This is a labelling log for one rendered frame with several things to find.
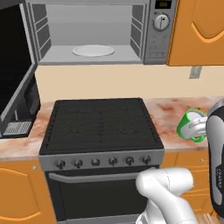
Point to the white microwave turntable plate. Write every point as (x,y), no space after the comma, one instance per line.
(93,50)

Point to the black cooker knob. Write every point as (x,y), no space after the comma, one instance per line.
(95,162)
(60,164)
(145,159)
(77,163)
(129,160)
(113,161)

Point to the black and grey cooker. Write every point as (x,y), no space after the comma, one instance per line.
(99,125)

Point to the orange base cupboard door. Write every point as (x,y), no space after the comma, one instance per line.
(20,195)

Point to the orange wall cupboard door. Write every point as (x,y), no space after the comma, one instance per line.
(198,32)

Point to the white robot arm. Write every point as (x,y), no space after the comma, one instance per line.
(163,189)

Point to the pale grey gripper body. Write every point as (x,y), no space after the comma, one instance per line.
(199,127)

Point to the small grey drawer knob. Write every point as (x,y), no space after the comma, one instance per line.
(202,160)

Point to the orange drawer front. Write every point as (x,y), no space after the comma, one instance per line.
(189,163)

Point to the green and white mug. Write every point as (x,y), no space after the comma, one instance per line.
(184,124)

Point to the black oven door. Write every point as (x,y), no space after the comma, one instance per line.
(96,201)

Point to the black coffee machine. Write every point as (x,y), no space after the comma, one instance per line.
(24,108)

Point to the grey microwave dial knob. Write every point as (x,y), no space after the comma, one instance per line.
(161,22)

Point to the small grey cupboard knob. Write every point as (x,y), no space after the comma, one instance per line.
(34,167)

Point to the grey wall socket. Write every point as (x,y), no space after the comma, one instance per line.
(195,72)

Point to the black microwave door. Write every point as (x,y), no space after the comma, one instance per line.
(11,58)

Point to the grey microwave oven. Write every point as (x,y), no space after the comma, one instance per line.
(157,43)

